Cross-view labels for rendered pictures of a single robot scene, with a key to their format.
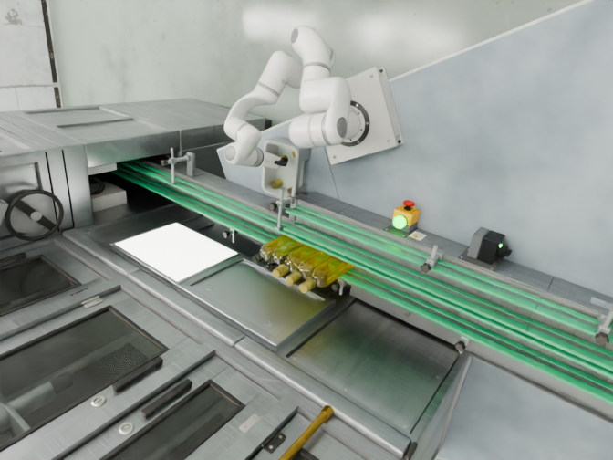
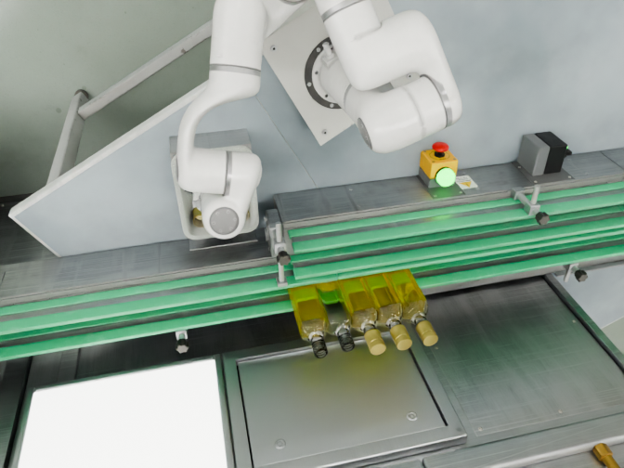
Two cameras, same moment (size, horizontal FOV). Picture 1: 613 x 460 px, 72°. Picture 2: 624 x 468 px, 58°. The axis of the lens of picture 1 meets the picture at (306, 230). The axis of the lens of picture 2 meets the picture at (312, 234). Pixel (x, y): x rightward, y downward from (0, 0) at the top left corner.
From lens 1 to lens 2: 1.08 m
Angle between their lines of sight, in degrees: 40
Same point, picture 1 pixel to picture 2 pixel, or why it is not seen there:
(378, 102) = not seen: hidden behind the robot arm
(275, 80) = (258, 50)
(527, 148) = (569, 21)
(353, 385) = (555, 399)
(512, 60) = not seen: outside the picture
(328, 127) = (456, 103)
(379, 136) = not seen: hidden behind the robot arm
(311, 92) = (389, 55)
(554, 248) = (597, 123)
